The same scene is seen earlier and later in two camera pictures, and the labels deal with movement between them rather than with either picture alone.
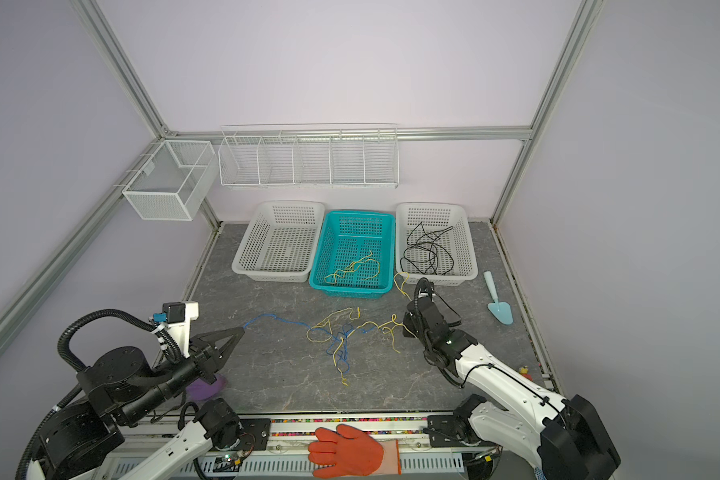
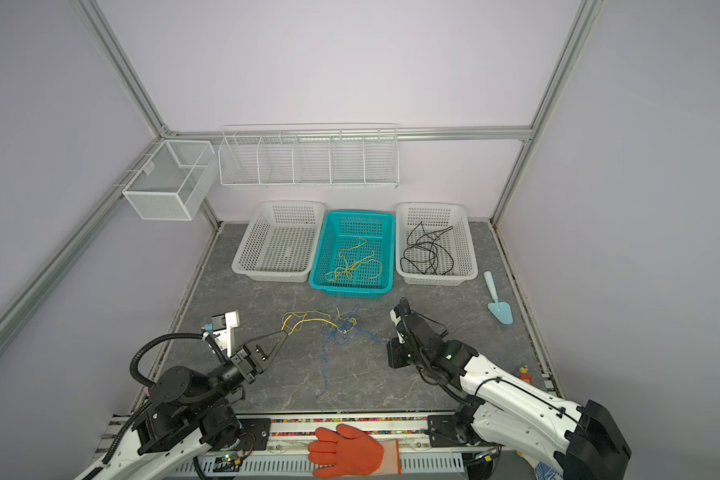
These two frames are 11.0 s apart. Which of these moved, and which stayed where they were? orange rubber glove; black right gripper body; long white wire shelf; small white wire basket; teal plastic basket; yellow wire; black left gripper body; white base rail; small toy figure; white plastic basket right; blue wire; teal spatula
Moved: blue wire; black right gripper body; black left gripper body; yellow wire
Stayed: small toy figure; teal spatula; white base rail; white plastic basket right; orange rubber glove; long white wire shelf; small white wire basket; teal plastic basket
